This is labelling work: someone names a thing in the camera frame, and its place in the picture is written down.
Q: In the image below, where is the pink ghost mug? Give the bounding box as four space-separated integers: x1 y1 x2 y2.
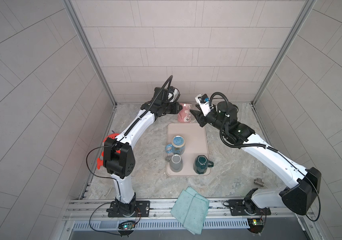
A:
178 103 192 123

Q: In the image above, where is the blue butterfly mug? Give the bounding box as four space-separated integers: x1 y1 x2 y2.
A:
165 136 186 155

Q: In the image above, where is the dark green mug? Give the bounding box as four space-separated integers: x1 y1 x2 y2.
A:
194 155 214 175

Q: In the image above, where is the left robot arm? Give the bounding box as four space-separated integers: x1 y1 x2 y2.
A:
102 76 182 217

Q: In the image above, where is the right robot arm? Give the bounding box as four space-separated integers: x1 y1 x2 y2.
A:
191 92 322 216

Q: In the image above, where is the grey mug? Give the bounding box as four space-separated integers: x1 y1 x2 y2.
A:
166 154 183 173

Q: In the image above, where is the beige tray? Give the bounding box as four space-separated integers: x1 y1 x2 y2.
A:
166 123 210 177

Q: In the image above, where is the small metal fitting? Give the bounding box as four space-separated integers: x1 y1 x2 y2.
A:
254 178 265 188

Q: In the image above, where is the teal folded cloth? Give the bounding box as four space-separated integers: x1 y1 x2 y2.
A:
171 187 210 235

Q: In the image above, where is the red shark plush toy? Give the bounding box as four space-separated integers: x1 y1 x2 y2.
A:
97 133 119 170

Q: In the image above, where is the right circuit board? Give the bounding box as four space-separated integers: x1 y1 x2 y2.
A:
247 219 265 234

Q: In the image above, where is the circuit board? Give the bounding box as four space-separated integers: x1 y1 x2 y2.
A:
247 219 265 234
118 221 136 231

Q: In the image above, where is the left circuit board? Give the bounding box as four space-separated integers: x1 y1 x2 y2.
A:
118 221 136 231

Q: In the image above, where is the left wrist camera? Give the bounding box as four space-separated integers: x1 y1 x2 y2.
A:
167 86 180 103

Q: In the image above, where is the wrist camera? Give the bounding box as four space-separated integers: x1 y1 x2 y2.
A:
195 94 214 117
167 86 180 103

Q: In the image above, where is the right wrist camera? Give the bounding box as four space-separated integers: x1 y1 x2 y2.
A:
195 94 214 117

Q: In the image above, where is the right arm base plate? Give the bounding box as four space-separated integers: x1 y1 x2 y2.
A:
223 200 271 216

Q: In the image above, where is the left black cable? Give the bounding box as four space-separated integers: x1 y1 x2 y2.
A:
85 143 136 237

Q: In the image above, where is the aluminium rail frame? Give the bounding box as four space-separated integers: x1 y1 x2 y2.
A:
63 197 300 223

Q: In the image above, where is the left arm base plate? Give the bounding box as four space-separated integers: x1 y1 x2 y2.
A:
106 199 151 218

